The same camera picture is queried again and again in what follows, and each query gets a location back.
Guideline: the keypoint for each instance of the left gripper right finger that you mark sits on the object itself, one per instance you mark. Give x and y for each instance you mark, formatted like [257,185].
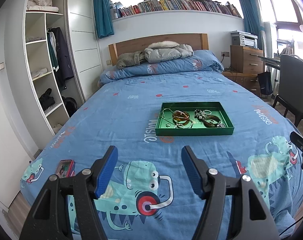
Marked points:
[249,218]

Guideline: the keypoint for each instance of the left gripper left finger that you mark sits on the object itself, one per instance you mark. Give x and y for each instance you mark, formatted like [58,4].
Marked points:
[48,217]

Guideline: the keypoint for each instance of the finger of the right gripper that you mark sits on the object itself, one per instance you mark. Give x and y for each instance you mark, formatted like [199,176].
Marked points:
[297,140]

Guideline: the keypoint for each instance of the dark brown jade bangle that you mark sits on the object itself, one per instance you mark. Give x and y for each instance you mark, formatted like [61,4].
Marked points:
[211,121]

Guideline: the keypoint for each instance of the twisted silver hoop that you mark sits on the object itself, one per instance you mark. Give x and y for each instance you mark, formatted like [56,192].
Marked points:
[206,112]

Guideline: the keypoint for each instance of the amber resin bangle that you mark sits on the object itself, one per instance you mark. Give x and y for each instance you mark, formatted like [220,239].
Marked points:
[180,116]

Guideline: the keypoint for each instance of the silver wristwatch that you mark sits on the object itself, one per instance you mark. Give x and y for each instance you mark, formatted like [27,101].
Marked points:
[222,125]

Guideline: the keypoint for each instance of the thin silver bangle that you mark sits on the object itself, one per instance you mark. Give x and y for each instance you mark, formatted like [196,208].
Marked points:
[184,124]

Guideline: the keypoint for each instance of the dark grey chair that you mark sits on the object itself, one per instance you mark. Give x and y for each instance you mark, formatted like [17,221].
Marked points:
[290,92]

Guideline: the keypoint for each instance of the red smartphone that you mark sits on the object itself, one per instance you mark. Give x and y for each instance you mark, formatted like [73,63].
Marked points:
[65,168]

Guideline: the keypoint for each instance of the white door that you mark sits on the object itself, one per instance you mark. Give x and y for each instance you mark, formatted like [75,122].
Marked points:
[13,158]

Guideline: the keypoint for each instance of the black tote bag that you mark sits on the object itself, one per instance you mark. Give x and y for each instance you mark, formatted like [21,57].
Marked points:
[264,80]

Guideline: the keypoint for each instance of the blue dinosaur bedspread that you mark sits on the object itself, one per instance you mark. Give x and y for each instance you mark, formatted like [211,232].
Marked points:
[150,196]

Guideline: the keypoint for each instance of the wooden drawer cabinet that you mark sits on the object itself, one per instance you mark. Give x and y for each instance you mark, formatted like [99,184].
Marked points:
[246,59]

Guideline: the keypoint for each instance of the black clothes on shelf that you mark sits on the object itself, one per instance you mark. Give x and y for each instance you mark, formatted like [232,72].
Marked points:
[46,100]

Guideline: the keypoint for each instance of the white printer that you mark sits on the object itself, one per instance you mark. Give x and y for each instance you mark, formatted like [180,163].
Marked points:
[241,38]

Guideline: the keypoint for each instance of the blue folded duvet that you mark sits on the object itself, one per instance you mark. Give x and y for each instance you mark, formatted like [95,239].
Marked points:
[202,60]

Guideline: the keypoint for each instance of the green metal tray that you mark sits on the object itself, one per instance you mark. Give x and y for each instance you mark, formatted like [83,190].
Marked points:
[165,123]

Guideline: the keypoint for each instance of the wooden headboard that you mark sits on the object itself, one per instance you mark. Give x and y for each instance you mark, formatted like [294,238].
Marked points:
[197,41]

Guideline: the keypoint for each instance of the dark hanging coat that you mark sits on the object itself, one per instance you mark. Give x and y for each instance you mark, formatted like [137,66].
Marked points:
[60,58]

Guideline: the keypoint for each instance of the right teal curtain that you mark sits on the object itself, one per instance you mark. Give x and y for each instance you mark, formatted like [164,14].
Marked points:
[253,22]

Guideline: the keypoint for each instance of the teal curtain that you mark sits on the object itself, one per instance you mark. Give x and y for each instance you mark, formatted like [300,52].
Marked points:
[253,22]
[103,19]

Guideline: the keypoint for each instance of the white wardrobe shelving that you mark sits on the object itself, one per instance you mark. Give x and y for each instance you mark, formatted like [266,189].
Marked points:
[75,19]

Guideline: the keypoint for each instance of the grey puffer jacket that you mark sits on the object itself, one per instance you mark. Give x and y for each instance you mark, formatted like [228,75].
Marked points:
[167,50]

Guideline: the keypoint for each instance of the olive green jacket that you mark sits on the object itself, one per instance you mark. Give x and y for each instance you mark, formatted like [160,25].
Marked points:
[130,59]

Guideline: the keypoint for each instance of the row of books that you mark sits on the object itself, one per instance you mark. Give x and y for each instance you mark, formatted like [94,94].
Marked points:
[119,11]

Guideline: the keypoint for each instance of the folded bedding on wardrobe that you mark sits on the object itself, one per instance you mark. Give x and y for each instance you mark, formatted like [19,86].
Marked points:
[41,5]

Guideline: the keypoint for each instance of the left teal curtain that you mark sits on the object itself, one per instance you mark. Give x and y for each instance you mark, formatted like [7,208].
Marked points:
[103,19]

